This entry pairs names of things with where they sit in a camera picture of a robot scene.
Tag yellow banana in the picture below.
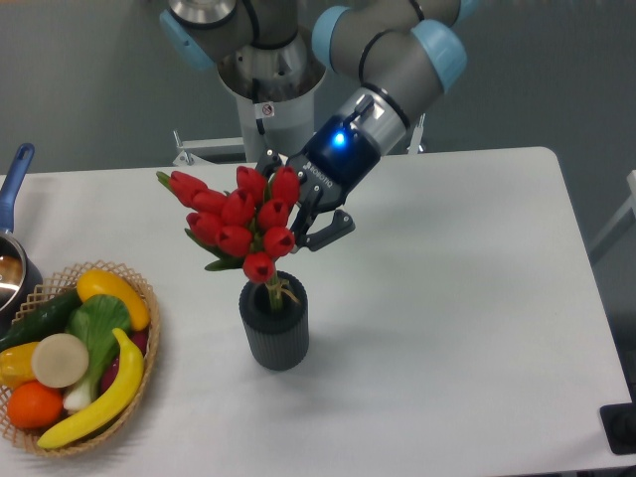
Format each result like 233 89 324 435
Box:
37 328 144 450

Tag dark grey ribbed vase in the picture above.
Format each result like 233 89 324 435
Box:
238 271 309 371

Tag white frame at right edge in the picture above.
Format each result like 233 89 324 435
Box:
588 171 635 265

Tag orange fruit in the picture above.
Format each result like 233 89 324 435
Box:
7 381 63 429

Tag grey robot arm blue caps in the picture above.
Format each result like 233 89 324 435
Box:
159 1 475 250

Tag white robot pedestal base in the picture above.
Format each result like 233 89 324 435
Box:
173 92 315 166

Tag purple red vegetable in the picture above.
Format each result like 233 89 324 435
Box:
99 330 148 395

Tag blue handled saucepan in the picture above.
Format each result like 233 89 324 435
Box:
1 143 43 336

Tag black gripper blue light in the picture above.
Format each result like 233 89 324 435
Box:
254 115 381 252

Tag green cucumber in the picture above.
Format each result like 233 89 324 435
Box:
1 288 82 352

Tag green bok choy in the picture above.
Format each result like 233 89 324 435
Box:
64 294 131 414

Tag beige round disc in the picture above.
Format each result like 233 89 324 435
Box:
31 333 89 389

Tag red tulip bouquet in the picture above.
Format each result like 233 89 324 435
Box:
157 166 300 312

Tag yellow bell pepper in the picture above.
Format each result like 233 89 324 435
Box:
1 342 39 389

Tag yellow squash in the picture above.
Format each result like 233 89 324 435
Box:
77 268 150 331

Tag woven wicker basket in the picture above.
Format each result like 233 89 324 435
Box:
1 260 161 458

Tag black device at table edge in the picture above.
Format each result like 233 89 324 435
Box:
599 402 635 455

